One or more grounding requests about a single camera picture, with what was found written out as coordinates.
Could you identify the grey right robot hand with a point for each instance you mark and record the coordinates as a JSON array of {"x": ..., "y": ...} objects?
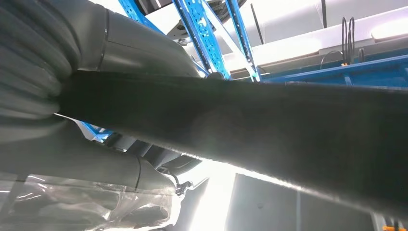
[{"x": 79, "y": 162}]

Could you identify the blue metal shelf rack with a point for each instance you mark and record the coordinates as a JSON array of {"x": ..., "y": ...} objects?
[
  {"x": 350, "y": 75},
  {"x": 204, "y": 35}
]

